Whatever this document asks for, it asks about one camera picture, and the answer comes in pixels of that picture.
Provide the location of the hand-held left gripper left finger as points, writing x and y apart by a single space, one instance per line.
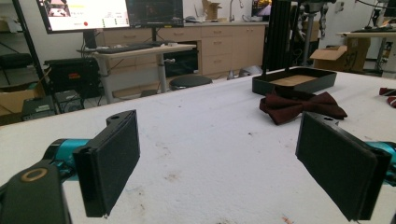
109 165

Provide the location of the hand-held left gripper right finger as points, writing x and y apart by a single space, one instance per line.
336 161

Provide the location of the dark red bow tie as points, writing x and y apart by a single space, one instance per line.
289 107
389 91

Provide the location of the grey power supply unit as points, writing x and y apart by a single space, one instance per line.
69 101
39 108

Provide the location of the white foam mat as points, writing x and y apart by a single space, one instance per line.
202 155

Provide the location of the black computer tower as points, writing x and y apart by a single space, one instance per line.
71 74

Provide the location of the open cardboard box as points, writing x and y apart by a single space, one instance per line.
330 59

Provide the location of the flat cardboard box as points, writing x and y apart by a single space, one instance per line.
12 102

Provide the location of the black round stool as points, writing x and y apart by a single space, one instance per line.
190 81

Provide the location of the black keyboard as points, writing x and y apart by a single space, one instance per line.
124 49

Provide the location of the height-adjustable wooden desk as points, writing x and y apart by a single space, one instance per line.
140 51

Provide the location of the light wooden side desk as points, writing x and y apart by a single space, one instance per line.
367 34

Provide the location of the monitor with white screen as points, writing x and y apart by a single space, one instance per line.
93 15

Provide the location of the monitor with dark screen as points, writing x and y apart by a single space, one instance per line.
155 12

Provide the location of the beige drawer cabinet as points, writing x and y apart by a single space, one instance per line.
218 46

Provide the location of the small monitor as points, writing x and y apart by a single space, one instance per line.
261 8

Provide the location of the small cardboard box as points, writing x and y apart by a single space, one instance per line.
212 11

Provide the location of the thick black frame post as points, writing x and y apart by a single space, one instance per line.
281 37

